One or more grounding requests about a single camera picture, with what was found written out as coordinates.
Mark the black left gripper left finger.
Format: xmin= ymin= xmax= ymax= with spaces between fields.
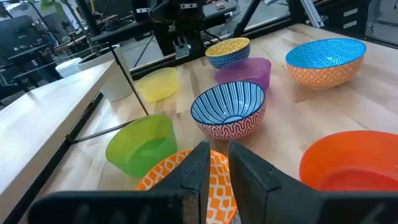
xmin=27 ymin=141 xmax=211 ymax=224

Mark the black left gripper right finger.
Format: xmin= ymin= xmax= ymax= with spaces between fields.
xmin=228 ymin=140 xmax=398 ymax=224

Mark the orange white lattice ceramic bowl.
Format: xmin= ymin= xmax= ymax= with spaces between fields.
xmin=136 ymin=149 xmax=239 ymax=224

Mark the green translucent plastic bowl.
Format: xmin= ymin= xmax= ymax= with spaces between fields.
xmin=105 ymin=114 xmax=178 ymax=179

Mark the orange translucent plastic bowl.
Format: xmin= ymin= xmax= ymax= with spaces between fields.
xmin=298 ymin=130 xmax=398 ymax=192

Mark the blue striped red patterned bowl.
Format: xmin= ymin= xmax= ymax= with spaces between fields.
xmin=190 ymin=81 xmax=267 ymax=141

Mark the yellow translucent plastic bowl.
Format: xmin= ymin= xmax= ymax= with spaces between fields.
xmin=136 ymin=67 xmax=179 ymax=102

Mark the purple translucent plastic bowl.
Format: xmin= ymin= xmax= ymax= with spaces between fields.
xmin=214 ymin=57 xmax=272 ymax=91

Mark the turquoise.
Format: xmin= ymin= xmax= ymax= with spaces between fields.
xmin=285 ymin=38 xmax=368 ymax=90

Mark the yellow inside blue patterned bowl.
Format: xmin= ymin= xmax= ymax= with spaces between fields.
xmin=205 ymin=37 xmax=251 ymax=70

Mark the wooden shelf with black legs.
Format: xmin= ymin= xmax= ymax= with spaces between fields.
xmin=0 ymin=45 xmax=150 ymax=224

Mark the white plant pot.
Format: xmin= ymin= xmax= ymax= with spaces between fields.
xmin=76 ymin=44 xmax=134 ymax=103

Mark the white cylindrical object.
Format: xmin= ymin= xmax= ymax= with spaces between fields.
xmin=55 ymin=57 xmax=82 ymax=78

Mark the dark grey desk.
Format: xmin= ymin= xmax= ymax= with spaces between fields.
xmin=88 ymin=12 xmax=156 ymax=46

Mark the black drawer cabinet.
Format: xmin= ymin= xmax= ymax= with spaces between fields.
xmin=317 ymin=0 xmax=369 ymax=37

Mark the black workstation with equipment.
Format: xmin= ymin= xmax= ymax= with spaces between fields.
xmin=0 ymin=14 xmax=68 ymax=100

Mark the coiled black cable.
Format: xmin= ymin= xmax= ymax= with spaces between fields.
xmin=104 ymin=17 xmax=135 ymax=31

